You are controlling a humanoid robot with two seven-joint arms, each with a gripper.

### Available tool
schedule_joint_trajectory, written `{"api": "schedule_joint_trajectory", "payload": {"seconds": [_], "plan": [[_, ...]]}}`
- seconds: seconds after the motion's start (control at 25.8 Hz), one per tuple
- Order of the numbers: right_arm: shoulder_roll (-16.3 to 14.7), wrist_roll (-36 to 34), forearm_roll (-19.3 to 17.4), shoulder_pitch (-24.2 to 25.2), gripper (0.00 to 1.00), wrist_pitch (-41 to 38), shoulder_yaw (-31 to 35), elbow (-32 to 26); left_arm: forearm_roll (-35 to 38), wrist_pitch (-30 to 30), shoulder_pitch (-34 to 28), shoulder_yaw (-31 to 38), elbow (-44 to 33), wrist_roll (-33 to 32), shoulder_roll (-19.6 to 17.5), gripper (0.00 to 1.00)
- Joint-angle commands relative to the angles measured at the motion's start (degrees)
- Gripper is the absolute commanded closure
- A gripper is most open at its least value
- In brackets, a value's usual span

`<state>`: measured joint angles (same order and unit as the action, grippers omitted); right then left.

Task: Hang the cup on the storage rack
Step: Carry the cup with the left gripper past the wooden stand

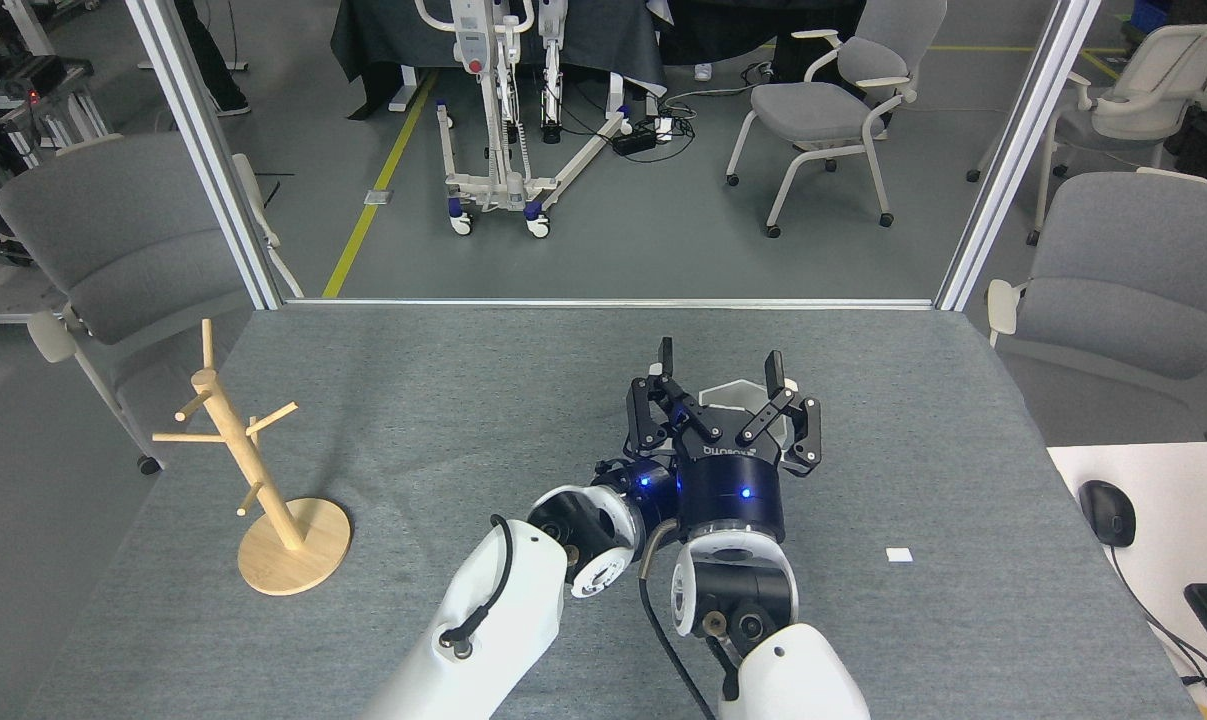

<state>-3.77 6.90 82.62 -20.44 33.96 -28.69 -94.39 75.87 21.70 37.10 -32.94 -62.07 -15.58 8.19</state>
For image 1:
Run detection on black power strip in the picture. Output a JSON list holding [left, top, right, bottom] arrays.
[[611, 118, 676, 156]]

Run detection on grey chair on castors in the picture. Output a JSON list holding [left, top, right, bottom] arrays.
[[725, 0, 949, 239]]

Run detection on white frame mesh chair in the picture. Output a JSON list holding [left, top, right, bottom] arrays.
[[967, 22, 1207, 247]]

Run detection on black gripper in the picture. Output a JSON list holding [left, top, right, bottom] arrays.
[[593, 337, 724, 531], [675, 350, 822, 541]]

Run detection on wooden cup rack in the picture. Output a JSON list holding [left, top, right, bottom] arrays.
[[152, 318, 352, 598]]

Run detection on black computer mouse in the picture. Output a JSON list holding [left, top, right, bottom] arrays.
[[1079, 480, 1137, 548]]

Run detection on grey office chair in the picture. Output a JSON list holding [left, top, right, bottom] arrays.
[[0, 133, 304, 476], [985, 167, 1207, 441]]

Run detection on person's legs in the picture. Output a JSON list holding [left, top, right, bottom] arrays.
[[173, 0, 252, 116]]

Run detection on white desk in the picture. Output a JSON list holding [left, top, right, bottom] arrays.
[[1047, 441, 1207, 720]]

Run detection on silver aluminium rail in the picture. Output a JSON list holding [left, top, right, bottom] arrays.
[[281, 297, 939, 311]]

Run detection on dark table cloth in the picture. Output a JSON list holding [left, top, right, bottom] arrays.
[[330, 0, 669, 121]]

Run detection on metal equipment rack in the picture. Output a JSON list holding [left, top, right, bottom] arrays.
[[0, 45, 114, 171]]

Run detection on white faceted cup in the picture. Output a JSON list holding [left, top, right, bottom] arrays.
[[698, 378, 794, 456]]

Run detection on black mouse cable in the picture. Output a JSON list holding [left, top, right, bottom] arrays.
[[1108, 545, 1207, 693]]

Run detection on white stand on wheels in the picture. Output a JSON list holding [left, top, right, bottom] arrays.
[[413, 0, 636, 239]]

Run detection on silver aluminium post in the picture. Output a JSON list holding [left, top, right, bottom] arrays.
[[935, 0, 1104, 313], [125, 0, 284, 311]]

